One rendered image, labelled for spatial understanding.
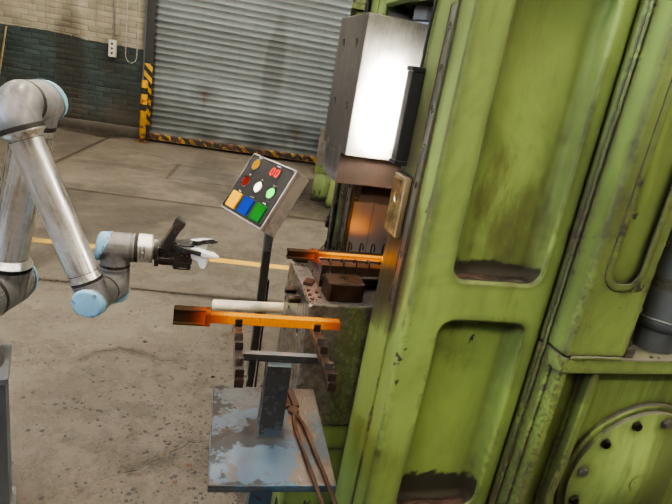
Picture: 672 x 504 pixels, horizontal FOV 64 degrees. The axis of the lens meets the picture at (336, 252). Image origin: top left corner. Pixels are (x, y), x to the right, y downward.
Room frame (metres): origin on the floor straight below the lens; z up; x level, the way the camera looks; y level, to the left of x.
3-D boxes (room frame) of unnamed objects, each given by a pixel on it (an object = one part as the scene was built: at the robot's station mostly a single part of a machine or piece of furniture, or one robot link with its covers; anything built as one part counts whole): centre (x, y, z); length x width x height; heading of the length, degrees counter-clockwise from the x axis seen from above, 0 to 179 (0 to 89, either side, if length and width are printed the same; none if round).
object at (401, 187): (1.50, -0.15, 1.27); 0.09 x 0.02 x 0.17; 17
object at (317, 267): (1.83, -0.13, 0.96); 0.42 x 0.20 x 0.09; 107
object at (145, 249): (1.58, 0.59, 0.98); 0.10 x 0.05 x 0.09; 17
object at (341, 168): (1.83, -0.13, 1.32); 0.42 x 0.20 x 0.10; 107
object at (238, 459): (1.20, 0.10, 0.67); 0.40 x 0.30 x 0.02; 13
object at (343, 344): (1.78, -0.16, 0.69); 0.56 x 0.38 x 0.45; 107
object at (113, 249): (1.55, 0.67, 0.98); 0.12 x 0.09 x 0.10; 107
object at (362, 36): (1.78, -0.15, 1.56); 0.42 x 0.39 x 0.40; 107
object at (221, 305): (2.07, 0.25, 0.62); 0.44 x 0.05 x 0.05; 107
